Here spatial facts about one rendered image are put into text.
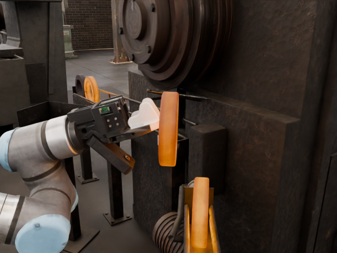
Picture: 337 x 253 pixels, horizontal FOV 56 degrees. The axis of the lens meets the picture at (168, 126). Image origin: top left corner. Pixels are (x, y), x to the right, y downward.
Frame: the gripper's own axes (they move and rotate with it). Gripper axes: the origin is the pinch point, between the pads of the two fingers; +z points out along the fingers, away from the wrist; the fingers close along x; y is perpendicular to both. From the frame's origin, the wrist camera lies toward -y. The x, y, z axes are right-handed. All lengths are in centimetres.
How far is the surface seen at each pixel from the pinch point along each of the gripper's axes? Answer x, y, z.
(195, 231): -7.7, -22.3, -0.1
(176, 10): 33.4, 21.4, 6.5
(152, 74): 49.1, 3.8, -7.7
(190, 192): 7.9, -22.2, -1.0
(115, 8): 716, 87, -146
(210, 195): 7.9, -24.2, 3.8
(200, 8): 29.8, 19.8, 13.0
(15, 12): 283, 74, -164
